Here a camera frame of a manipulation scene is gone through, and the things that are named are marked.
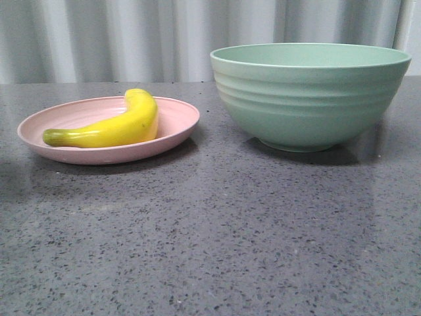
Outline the pink plate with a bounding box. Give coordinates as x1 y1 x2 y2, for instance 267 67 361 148
17 96 200 165

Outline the green ribbed bowl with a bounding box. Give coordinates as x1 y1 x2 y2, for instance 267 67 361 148
210 43 411 152

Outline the yellow toy banana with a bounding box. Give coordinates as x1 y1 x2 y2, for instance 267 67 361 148
43 88 159 148

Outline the grey pleated curtain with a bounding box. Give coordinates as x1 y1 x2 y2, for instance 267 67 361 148
1 1 420 84

